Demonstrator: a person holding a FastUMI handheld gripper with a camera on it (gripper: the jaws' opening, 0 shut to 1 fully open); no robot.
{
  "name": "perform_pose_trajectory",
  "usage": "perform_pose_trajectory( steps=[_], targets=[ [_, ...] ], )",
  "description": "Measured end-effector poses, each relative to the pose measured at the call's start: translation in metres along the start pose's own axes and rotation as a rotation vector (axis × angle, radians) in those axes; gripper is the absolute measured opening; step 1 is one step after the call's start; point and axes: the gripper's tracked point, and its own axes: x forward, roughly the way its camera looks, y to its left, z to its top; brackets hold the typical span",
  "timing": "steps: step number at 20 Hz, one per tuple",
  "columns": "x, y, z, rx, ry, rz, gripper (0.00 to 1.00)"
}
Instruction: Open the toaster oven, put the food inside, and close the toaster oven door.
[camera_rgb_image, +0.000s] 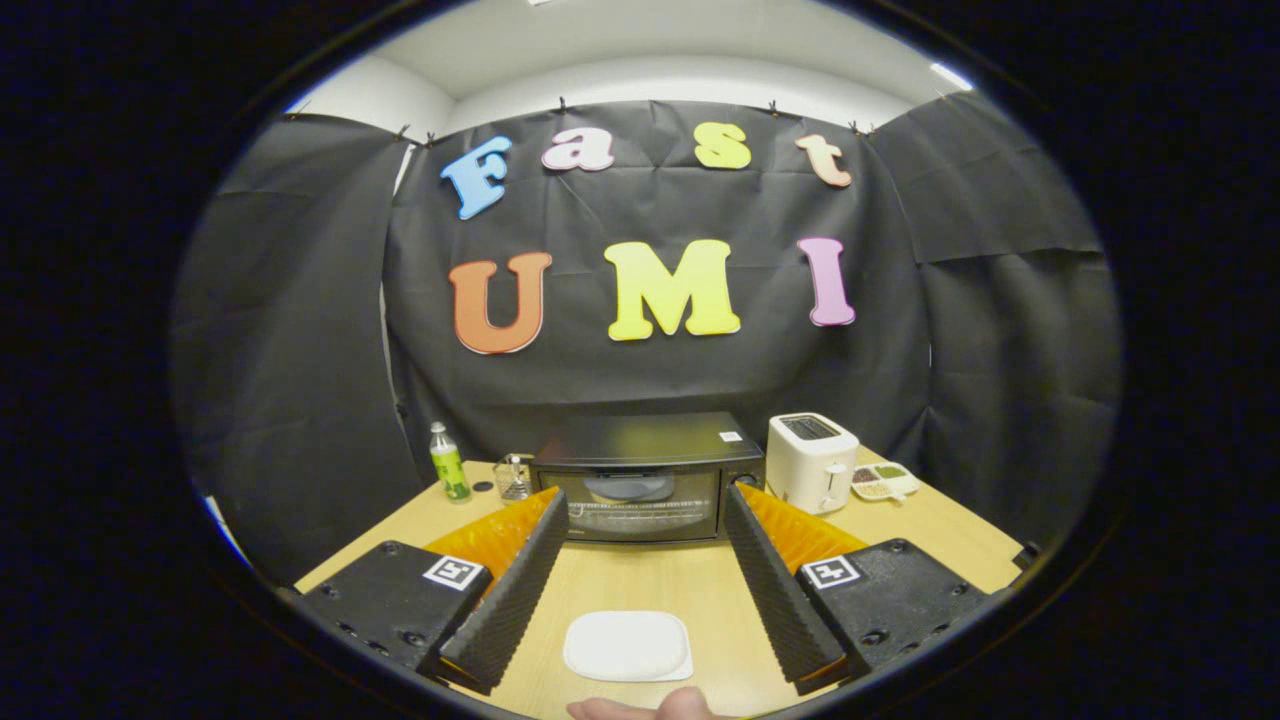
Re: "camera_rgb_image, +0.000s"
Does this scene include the white toaster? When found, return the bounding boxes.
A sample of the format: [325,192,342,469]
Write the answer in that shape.
[766,413,861,515]

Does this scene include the white divided snack dish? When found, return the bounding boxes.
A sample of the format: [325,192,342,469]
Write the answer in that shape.
[851,462,921,501]

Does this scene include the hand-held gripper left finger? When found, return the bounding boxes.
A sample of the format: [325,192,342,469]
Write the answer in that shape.
[288,487,571,696]

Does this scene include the small clear glass cup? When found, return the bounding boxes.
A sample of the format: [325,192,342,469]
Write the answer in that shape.
[494,453,535,501]

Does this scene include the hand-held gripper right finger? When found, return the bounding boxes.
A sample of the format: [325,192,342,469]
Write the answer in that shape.
[722,483,1011,698]

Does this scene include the black toaster oven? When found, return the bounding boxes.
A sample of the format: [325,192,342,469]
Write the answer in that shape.
[530,412,766,544]

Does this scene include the white rectangular plate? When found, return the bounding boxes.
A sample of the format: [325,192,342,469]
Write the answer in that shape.
[562,610,694,683]

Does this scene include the green label plastic bottle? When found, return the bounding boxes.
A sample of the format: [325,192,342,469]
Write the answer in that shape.
[429,421,473,503]

